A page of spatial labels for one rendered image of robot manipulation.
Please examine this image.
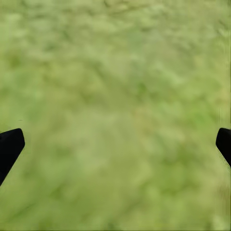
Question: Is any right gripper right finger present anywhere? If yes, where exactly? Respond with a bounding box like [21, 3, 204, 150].
[216, 128, 231, 167]

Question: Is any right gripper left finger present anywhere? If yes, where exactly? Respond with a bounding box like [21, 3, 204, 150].
[0, 128, 25, 186]

